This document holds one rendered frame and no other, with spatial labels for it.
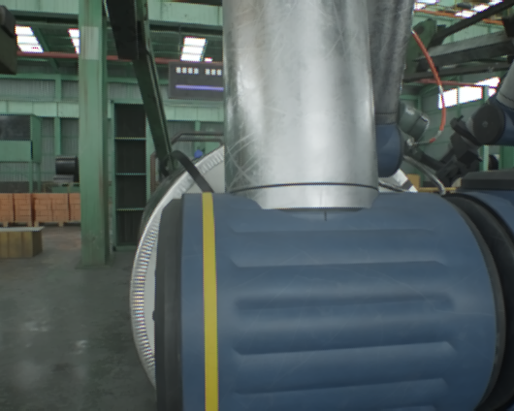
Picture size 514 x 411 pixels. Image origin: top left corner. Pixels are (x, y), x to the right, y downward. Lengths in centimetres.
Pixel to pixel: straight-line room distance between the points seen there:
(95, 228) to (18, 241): 164
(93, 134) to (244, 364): 583
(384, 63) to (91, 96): 555
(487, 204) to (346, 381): 19
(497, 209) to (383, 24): 43
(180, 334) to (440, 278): 17
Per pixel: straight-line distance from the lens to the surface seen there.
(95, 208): 602
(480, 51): 212
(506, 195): 40
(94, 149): 602
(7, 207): 1237
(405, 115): 148
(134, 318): 143
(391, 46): 74
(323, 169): 31
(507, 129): 118
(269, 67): 33
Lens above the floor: 118
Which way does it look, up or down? 3 degrees down
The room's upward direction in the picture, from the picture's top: straight up
